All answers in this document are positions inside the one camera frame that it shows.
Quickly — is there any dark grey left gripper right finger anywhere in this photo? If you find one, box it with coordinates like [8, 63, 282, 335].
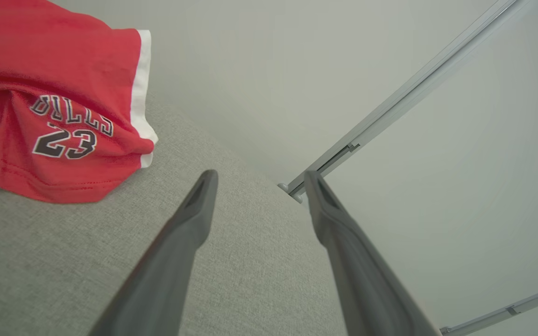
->
[304, 170, 440, 336]

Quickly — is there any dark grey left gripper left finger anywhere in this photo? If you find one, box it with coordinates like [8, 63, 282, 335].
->
[89, 169, 219, 336]

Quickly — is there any red shorts white side stripe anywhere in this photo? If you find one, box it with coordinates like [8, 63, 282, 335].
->
[0, 0, 159, 204]

